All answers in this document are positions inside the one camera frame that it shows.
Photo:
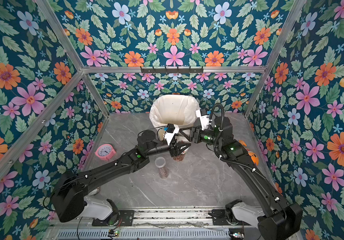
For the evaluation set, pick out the orange fish plush toy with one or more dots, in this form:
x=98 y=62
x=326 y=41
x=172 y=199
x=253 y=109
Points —
x=253 y=156

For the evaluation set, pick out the clear jar with flower tea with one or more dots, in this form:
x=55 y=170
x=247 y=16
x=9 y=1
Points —
x=180 y=154

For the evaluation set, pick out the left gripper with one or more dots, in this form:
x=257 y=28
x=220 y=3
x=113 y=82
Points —
x=173 y=150

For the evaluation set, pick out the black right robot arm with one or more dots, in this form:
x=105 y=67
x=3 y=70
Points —
x=277 y=218

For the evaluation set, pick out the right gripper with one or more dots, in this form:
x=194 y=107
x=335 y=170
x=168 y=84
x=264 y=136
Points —
x=194 y=134

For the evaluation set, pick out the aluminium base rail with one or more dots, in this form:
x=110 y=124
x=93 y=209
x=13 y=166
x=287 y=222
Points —
x=191 y=223

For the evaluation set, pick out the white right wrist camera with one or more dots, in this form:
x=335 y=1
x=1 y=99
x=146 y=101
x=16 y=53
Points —
x=204 y=116

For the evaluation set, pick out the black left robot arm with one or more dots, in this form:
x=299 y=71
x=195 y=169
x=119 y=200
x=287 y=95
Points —
x=68 y=197

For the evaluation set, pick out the open clear jar with tea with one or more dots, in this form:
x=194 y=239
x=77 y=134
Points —
x=160 y=163

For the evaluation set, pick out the white plastic bin liner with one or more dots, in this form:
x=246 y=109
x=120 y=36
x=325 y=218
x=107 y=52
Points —
x=174 y=109

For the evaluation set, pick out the black hook rail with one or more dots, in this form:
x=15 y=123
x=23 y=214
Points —
x=170 y=70

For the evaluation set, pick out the cream ribbed trash bin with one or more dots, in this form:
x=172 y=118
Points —
x=177 y=138

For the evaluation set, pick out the pink alarm clock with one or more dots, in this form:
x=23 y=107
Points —
x=105 y=152

